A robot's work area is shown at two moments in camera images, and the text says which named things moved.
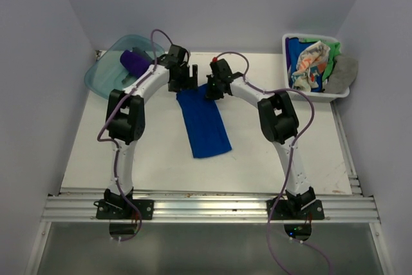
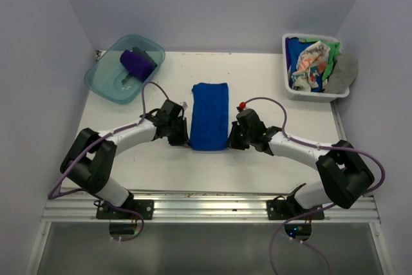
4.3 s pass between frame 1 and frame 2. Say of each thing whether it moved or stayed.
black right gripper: moved
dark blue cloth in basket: stayed
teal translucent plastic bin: stayed
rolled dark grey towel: stayed
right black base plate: stayed
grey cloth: stayed
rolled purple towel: stayed
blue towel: moved
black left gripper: moved
